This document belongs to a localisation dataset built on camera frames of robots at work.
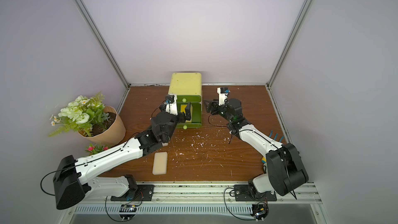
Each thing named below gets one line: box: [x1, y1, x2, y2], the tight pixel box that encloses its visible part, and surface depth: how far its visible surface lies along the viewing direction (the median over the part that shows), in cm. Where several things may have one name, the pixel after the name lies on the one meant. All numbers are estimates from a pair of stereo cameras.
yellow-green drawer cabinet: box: [168, 72, 203, 129], surface depth 93 cm
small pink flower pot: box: [84, 143, 111, 156], surface depth 71 cm
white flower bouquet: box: [47, 91, 111, 138], surface depth 68 cm
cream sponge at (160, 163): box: [152, 151, 168, 175], surface depth 83 cm
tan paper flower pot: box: [77, 105, 126, 146], surface depth 79 cm
